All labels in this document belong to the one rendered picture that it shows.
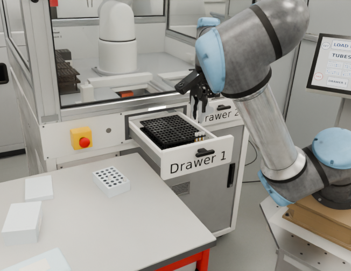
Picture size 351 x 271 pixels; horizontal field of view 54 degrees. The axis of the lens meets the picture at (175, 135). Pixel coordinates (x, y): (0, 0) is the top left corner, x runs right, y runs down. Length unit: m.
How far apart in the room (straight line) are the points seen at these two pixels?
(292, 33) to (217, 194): 1.35
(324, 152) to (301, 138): 2.20
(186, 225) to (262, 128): 0.45
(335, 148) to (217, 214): 1.18
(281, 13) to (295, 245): 0.68
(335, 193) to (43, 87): 0.98
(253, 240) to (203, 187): 0.57
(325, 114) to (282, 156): 2.09
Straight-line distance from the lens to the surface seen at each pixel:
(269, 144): 0.83
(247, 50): 0.67
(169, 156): 1.15
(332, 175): 0.96
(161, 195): 1.21
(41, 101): 1.30
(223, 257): 2.10
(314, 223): 1.16
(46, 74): 1.27
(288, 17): 0.69
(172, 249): 1.02
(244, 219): 2.38
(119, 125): 1.41
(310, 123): 3.05
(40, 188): 1.27
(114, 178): 1.24
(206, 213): 1.96
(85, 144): 1.31
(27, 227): 1.07
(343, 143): 0.96
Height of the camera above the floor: 1.47
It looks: 26 degrees down
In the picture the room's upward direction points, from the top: 3 degrees clockwise
